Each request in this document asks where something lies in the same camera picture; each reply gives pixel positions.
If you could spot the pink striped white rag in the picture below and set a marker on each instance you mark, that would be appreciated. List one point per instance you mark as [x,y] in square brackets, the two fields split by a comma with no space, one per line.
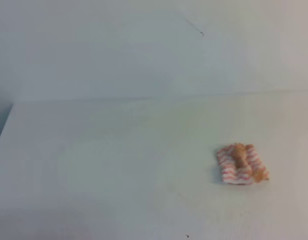
[240,164]

